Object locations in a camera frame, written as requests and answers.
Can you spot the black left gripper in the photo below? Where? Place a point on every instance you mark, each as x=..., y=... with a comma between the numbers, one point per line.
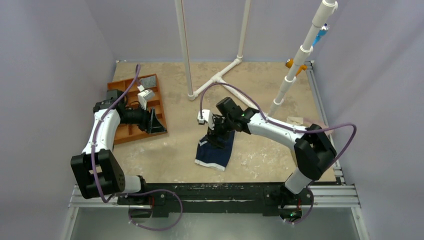
x=149, y=123

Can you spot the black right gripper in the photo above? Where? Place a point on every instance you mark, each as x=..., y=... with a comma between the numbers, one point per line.
x=216, y=131

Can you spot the navy blue underwear white trim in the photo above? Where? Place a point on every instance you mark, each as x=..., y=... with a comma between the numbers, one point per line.
x=207, y=155

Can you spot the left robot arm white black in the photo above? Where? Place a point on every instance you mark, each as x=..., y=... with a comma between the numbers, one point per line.
x=96, y=170

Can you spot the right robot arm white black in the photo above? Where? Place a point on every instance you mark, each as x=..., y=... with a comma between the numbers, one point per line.
x=313, y=150

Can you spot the orange compartment tray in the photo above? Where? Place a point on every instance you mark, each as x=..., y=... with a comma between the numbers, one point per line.
x=130, y=132

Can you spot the grey folded cloth in tray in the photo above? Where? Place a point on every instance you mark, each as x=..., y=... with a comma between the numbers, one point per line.
x=148, y=81

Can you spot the pink cloth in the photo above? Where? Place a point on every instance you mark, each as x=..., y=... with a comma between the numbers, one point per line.
x=318, y=124

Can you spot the white PVC angled pole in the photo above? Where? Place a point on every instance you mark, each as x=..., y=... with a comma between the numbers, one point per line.
x=324, y=11

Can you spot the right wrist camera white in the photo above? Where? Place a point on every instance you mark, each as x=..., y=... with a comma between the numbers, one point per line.
x=205, y=116

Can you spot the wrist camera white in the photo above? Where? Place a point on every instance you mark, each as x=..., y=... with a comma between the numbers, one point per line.
x=205, y=116
x=144, y=96

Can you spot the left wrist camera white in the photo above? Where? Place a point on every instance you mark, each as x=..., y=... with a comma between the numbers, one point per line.
x=144, y=96

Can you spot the white PVC pipe frame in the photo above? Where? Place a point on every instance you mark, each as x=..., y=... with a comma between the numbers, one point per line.
x=212, y=37

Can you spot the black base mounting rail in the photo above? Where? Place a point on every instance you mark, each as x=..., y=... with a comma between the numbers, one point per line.
x=266, y=198

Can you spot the aluminium extrusion frame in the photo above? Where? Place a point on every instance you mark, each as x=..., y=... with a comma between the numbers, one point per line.
x=324, y=196

